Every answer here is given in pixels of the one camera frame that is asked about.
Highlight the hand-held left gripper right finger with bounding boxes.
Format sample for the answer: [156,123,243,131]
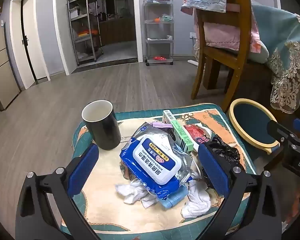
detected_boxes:
[197,142,283,240]

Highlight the teal and cream printed mat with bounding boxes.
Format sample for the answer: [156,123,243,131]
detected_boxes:
[60,102,257,240]

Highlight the black plastic bag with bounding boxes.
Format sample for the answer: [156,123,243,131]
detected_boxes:
[201,134,247,190]

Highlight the red snack packet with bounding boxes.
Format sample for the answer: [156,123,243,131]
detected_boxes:
[184,123,213,144]

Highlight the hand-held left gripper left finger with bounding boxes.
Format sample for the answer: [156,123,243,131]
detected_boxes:
[15,144,100,240]

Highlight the metal shelf rack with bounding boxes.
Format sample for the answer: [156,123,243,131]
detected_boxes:
[67,0,104,67]

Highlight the pink blanket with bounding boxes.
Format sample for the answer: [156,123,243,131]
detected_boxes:
[193,2,262,54]

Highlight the orange items on rack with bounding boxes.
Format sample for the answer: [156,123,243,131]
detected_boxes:
[77,29,99,37]

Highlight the blue bin with yellow rim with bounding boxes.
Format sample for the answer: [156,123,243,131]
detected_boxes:
[229,98,280,155]

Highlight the white door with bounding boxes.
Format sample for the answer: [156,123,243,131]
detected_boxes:
[10,0,50,89]

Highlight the white trolley cart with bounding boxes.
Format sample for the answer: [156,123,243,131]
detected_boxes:
[143,0,175,67]

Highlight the beige cabinet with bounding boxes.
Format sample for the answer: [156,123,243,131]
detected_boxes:
[0,20,20,112]

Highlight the light teal cushion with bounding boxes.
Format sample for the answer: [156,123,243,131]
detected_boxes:
[248,40,270,64]

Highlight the black mug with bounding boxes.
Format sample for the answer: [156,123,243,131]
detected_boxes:
[81,100,122,151]

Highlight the light blue face mask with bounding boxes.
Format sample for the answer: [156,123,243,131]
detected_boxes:
[161,189,189,208]

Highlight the teal lace tablecloth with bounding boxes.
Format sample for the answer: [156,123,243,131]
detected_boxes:
[251,4,300,114]

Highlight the green and white carton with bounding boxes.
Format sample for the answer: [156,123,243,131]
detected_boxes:
[162,109,194,152]

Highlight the purple snack packet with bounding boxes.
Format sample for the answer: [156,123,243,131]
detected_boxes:
[152,121,173,130]

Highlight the wooden chair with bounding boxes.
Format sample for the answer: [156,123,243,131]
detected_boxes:
[191,0,255,113]

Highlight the blue wet wipes packet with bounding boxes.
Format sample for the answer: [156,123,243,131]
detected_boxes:
[119,133,193,200]

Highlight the white tissue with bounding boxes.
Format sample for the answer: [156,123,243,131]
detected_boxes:
[181,160,212,218]
[115,180,160,208]

